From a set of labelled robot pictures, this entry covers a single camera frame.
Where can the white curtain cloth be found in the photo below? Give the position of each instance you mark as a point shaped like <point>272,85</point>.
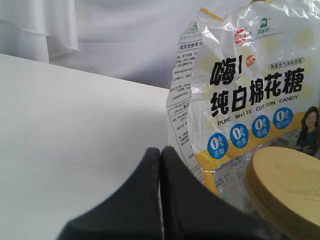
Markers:
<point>38,30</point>

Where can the plastic jar with gold lid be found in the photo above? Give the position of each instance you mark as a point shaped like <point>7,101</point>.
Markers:
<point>284,187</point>

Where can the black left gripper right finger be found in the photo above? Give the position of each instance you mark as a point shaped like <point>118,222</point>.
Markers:
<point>192,212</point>

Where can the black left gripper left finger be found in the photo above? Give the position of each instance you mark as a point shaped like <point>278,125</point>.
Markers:
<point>130,213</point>

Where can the white cotton candy bag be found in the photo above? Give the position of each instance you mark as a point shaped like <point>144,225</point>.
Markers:
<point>245,81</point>

